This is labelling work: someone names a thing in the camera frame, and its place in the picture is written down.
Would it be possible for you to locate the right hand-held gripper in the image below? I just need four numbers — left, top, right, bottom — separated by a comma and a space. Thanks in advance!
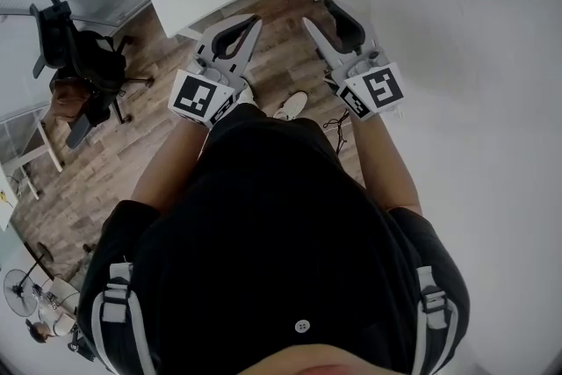
301, 0, 406, 121

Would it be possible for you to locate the person's black shirt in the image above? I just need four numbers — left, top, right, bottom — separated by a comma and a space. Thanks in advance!
76, 103, 472, 375

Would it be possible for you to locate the brown bag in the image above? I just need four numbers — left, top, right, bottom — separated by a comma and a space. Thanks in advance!
48, 76, 97, 120

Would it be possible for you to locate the person's white shoe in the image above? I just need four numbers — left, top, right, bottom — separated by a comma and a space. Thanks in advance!
235, 79, 257, 107
273, 90, 309, 122

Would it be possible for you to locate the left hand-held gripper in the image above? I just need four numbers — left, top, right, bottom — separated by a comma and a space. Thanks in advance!
168, 13, 263, 130

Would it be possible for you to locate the person's right forearm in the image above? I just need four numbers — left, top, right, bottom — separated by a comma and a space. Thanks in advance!
352, 112, 424, 217

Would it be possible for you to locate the person's left forearm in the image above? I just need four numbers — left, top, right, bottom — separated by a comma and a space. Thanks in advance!
130, 117, 211, 217

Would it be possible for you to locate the black standing fan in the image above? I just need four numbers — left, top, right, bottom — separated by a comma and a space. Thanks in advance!
3, 241, 57, 318

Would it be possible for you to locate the black office chair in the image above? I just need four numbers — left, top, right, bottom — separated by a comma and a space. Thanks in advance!
28, 0, 155, 150

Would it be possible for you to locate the white office desk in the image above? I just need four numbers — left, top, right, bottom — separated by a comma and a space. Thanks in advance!
0, 100, 66, 233

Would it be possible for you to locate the grey harness strap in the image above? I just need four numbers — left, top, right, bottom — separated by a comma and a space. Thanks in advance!
410, 265, 461, 375
90, 261, 157, 375

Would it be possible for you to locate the person's white right shoe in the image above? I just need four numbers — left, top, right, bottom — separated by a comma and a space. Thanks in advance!
273, 90, 309, 122

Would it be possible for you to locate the person's face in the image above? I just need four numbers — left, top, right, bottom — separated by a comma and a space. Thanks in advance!
235, 343, 396, 375

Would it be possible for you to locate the black floor cable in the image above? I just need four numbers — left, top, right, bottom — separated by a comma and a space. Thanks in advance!
322, 108, 352, 155

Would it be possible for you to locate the person's white left shoe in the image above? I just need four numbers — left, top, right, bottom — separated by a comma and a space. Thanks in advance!
235, 79, 257, 107

